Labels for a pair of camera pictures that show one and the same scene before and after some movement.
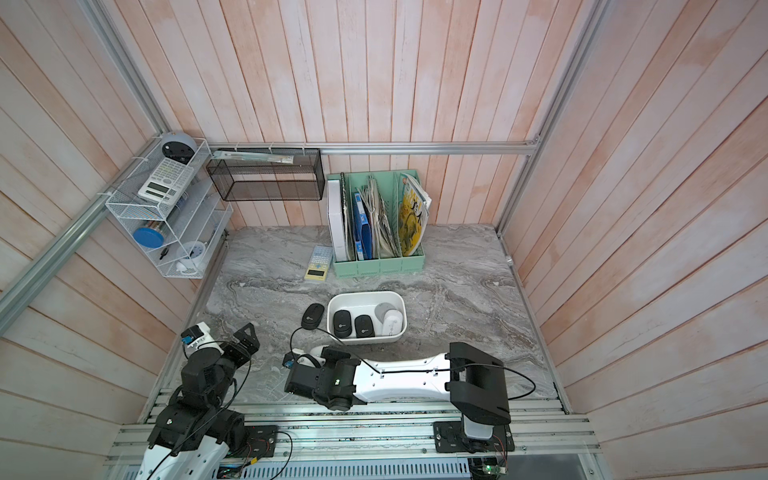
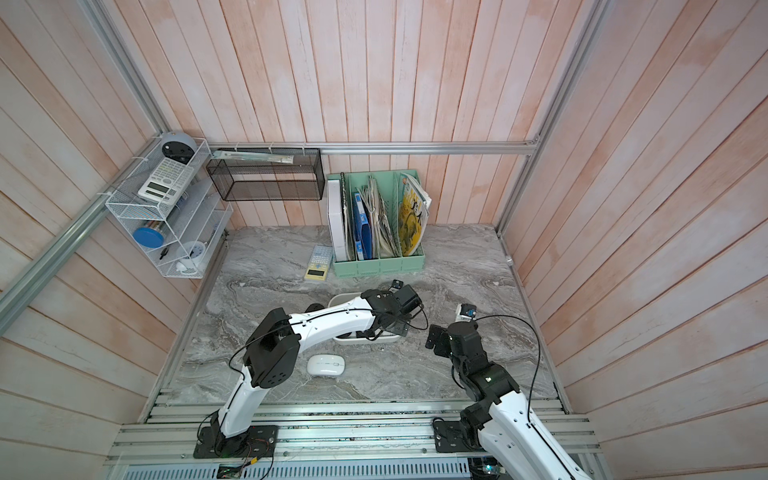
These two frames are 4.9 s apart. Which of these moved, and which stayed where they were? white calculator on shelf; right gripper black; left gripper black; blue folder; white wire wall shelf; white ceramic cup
Moved: right gripper black; left gripper black
Stayed: blue folder; white wire wall shelf; white calculator on shelf; white ceramic cup
